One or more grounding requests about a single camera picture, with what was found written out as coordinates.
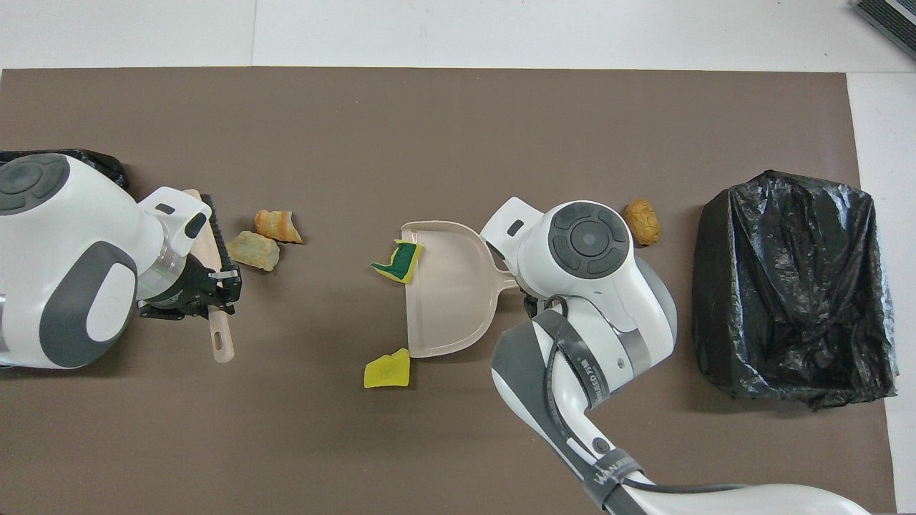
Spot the black bag-lined bin pink spot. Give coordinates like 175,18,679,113
0,148,130,191

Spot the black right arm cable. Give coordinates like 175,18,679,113
544,293,745,494

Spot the beige brush with black bristles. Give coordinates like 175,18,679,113
182,189,235,364

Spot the dark grey ribbed device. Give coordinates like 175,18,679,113
852,0,916,62

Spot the large yellow sponge piece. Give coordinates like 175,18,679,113
364,348,411,389

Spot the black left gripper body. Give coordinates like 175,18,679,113
137,254,210,320

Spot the brown table mat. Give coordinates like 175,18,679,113
0,68,897,515

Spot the beige plastic dustpan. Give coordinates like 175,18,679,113
399,220,520,359

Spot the orange striped croissant piece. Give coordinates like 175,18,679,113
254,209,303,245

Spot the green and yellow sponge piece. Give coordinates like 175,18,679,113
371,240,424,285

